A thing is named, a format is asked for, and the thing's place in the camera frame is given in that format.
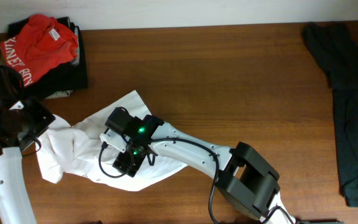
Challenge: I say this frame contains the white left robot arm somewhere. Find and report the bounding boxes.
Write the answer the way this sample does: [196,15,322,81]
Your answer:
[0,65,55,223]

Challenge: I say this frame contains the grey folded garment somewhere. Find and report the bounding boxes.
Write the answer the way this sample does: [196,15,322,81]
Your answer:
[45,90,73,99]

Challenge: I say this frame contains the white t-shirt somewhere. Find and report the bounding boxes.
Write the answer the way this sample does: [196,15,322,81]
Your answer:
[37,91,186,192]

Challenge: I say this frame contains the dark green trousers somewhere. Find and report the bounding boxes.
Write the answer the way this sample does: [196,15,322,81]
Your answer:
[301,23,358,207]

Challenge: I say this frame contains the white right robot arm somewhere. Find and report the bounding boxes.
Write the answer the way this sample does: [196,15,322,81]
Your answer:
[100,107,297,224]

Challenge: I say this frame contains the red printed t-shirt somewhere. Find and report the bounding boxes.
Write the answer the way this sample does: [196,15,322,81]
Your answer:
[0,14,78,87]

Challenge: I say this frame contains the black folded garment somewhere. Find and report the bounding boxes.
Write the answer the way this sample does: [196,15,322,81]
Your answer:
[1,17,88,100]

